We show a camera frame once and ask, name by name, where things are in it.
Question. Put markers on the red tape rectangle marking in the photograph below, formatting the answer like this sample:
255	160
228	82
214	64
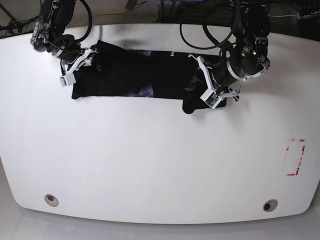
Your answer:
293	156

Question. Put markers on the right table grommet hole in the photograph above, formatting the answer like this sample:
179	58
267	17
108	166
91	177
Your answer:
270	205

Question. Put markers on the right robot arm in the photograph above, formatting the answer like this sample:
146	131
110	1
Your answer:
49	35

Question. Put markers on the left table grommet hole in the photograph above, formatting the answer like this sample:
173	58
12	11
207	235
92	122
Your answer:
51	200

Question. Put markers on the black T-shirt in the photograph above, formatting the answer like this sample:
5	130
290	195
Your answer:
138	73

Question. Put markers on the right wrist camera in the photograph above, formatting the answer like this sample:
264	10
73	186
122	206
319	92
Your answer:
67	80

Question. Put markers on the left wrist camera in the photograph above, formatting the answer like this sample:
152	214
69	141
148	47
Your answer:
211	98

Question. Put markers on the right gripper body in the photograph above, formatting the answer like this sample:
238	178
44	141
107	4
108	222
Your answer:
82	57

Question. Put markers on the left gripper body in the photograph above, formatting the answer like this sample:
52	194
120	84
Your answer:
217	77

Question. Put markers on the white power strip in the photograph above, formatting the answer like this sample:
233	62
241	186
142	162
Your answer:
309	11

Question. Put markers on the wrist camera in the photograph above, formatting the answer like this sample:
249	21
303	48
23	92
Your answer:
211	98
67	80

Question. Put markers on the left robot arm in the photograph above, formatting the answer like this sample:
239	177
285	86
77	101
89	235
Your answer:
243	54

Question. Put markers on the table grommet hole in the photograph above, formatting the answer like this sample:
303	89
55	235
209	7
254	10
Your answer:
270	205
51	200

